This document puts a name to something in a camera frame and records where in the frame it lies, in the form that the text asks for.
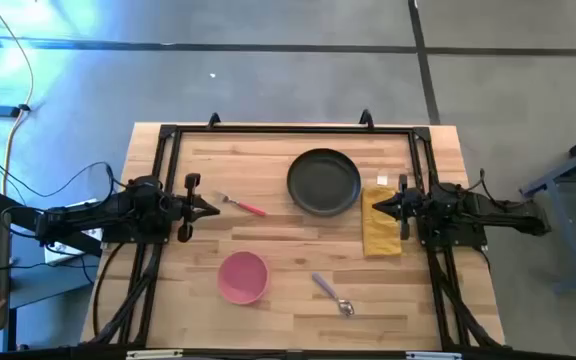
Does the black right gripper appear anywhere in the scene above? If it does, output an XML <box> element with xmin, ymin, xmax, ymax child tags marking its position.
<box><xmin>372</xmin><ymin>173</ymin><xmax>435</xmax><ymax>241</ymax></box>

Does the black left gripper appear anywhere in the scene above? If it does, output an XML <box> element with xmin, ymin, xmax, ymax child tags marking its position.
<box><xmin>160</xmin><ymin>172</ymin><xmax>221</xmax><ymax>244</ymax></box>

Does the pink bowl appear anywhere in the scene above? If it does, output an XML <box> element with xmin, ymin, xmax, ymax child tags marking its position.
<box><xmin>216</xmin><ymin>250</ymin><xmax>271</xmax><ymax>306</ymax></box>

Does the yellow cloth napkin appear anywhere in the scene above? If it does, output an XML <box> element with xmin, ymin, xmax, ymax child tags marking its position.
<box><xmin>360</xmin><ymin>185</ymin><xmax>403</xmax><ymax>259</ymax></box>

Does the black round plate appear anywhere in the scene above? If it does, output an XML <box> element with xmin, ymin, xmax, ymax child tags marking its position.
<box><xmin>286</xmin><ymin>147</ymin><xmax>363</xmax><ymax>217</ymax></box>

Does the blue metal cart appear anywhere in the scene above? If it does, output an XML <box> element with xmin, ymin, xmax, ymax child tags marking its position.
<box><xmin>519</xmin><ymin>124</ymin><xmax>576</xmax><ymax>294</ymax></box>

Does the dark side desk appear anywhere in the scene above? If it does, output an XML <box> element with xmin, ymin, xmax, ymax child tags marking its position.
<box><xmin>0</xmin><ymin>189</ymin><xmax>104</xmax><ymax>351</ymax></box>

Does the fork with red handle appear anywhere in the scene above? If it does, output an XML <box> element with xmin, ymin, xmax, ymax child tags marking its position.
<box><xmin>212</xmin><ymin>190</ymin><xmax>268</xmax><ymax>218</ymax></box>

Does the thin black cable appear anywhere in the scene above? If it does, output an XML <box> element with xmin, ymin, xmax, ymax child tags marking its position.
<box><xmin>0</xmin><ymin>159</ymin><xmax>129</xmax><ymax>201</ymax></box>

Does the spoon with purple handle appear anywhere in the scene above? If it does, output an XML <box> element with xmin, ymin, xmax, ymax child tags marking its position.
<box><xmin>310</xmin><ymin>271</ymin><xmax>356</xmax><ymax>318</ymax></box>

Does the black metal table frame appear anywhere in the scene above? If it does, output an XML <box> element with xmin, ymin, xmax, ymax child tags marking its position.
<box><xmin>80</xmin><ymin>122</ymin><xmax>512</xmax><ymax>354</ymax></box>

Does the black cable bundle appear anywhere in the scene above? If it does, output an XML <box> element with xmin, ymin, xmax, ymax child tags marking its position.
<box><xmin>425</xmin><ymin>247</ymin><xmax>507</xmax><ymax>349</ymax></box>
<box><xmin>87</xmin><ymin>242</ymin><xmax>167</xmax><ymax>346</ymax></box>

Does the white bracket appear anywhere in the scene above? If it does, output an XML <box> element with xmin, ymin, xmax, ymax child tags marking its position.
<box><xmin>405</xmin><ymin>351</ymin><xmax>463</xmax><ymax>360</ymax></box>
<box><xmin>125</xmin><ymin>349</ymin><xmax>184</xmax><ymax>360</ymax></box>

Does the yellow cable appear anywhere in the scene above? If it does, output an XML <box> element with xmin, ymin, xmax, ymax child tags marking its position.
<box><xmin>0</xmin><ymin>0</ymin><xmax>35</xmax><ymax>196</ymax></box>

